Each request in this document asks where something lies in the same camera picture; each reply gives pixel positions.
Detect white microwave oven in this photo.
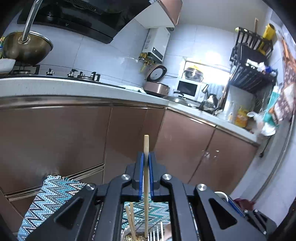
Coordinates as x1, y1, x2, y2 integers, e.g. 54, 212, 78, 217
177, 79, 201, 101

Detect wooden chopstick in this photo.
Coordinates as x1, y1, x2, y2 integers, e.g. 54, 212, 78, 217
129, 202, 137, 241
144, 135, 149, 238
125, 206, 137, 241

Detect brown patterned hanging apron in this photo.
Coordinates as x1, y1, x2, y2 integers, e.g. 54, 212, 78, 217
269, 39, 295, 125

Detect wire utensil drainer basket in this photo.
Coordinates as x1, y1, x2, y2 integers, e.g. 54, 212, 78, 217
134, 221, 173, 240

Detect yellow roll on rack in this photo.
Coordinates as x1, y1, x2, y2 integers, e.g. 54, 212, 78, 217
258, 23, 276, 55

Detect lower copper cabinets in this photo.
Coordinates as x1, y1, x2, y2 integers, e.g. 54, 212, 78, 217
1, 96, 258, 232

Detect black wall dish rack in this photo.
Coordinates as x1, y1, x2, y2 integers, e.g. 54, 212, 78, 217
229, 27, 278, 93

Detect zigzag woven table mat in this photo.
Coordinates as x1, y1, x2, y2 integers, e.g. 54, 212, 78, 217
17, 175, 170, 240

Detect glass pan lid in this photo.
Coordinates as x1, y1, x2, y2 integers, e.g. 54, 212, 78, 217
163, 90, 191, 107

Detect gas stove top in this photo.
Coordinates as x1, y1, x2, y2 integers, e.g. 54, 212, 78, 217
0, 64, 125, 90

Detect blue grey hanging towel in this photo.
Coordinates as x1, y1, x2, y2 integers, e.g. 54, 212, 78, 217
207, 83, 224, 100

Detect white ceramic spoon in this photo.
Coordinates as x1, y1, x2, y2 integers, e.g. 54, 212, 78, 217
215, 191, 228, 202

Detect brass wok with handle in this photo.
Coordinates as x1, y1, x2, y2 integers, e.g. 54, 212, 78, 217
3, 0, 53, 65

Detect steel pot on microwave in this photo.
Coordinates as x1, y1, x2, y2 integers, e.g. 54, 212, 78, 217
183, 67, 204, 82

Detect clear spray bottle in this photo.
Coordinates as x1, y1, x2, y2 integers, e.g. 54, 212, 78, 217
227, 101, 235, 123

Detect white water heater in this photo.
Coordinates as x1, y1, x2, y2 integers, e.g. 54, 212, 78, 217
142, 27, 170, 64

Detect white bowl under wok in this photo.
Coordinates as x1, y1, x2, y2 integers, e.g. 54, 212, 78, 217
0, 58, 16, 74

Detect orange liquid bottle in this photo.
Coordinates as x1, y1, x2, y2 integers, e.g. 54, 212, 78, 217
234, 106, 248, 128

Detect maroon dustpan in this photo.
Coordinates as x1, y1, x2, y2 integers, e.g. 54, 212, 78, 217
234, 198, 255, 211

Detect black range hood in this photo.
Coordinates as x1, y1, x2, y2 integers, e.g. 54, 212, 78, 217
17, 0, 153, 45

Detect copper rice cooker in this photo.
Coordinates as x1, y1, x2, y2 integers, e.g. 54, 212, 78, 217
143, 64, 170, 97

